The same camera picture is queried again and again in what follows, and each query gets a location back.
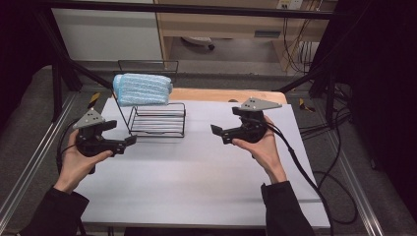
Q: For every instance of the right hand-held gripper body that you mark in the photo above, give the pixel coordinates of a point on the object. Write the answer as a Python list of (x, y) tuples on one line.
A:
[(249, 129)]

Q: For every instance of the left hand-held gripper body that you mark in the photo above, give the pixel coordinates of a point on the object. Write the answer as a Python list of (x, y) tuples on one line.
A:
[(90, 139)]

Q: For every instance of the blue striped cloth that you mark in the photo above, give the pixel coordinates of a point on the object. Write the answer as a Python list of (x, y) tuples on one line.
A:
[(142, 89)]

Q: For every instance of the person's right hand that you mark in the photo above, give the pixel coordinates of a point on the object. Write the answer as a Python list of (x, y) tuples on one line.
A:
[(265, 154)]

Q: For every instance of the person's left hand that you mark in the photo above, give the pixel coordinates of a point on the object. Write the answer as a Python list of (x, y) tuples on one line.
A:
[(77, 167)]

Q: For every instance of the yellow black tape marker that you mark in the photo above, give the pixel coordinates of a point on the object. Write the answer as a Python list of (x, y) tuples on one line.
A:
[(305, 105), (93, 99)]

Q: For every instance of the wooden table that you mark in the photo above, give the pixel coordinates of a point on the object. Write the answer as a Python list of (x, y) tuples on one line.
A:
[(209, 95)]

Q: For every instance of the white table sheet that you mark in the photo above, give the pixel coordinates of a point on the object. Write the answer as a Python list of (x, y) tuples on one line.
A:
[(203, 183)]

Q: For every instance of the white chair base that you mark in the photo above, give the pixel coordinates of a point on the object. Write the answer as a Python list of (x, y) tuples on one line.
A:
[(198, 41)]

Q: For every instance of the light wooden desk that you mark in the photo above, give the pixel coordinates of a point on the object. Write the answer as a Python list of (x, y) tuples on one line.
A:
[(236, 24)]

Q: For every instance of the white cabinet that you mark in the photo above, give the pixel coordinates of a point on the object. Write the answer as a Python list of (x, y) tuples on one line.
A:
[(108, 36)]

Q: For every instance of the dark curtain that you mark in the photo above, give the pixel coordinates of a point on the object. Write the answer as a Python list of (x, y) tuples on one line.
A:
[(387, 91), (19, 59)]

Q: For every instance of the white power strip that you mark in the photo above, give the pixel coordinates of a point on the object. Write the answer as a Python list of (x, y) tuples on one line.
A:
[(290, 4)]

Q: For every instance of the aluminium rail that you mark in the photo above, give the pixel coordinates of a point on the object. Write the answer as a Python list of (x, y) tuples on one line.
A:
[(357, 187), (36, 154)]

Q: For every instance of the black metal frame stand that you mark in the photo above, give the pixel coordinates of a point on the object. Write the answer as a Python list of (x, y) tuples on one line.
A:
[(57, 82), (327, 85)]

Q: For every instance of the black metal frame bar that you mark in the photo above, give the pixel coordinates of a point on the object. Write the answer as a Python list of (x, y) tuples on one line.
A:
[(196, 10)]

